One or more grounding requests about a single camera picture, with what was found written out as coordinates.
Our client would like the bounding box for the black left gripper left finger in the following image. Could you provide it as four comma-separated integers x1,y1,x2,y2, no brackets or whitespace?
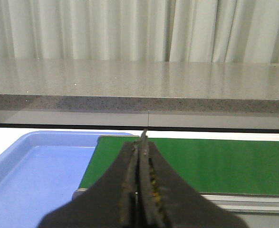
38,142,137,228

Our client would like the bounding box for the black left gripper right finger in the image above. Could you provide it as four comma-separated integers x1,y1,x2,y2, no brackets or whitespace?
138,132,248,228

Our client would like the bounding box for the green conveyor belt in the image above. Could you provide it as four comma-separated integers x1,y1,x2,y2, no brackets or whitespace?
78,136,279,196

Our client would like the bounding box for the blue plastic tray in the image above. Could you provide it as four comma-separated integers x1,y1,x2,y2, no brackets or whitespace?
0,131,133,228

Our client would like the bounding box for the grey stone counter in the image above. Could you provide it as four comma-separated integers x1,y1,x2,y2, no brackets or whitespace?
0,58,279,130

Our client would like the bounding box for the white pleated curtain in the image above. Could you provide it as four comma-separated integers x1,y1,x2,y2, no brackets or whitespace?
0,0,279,63

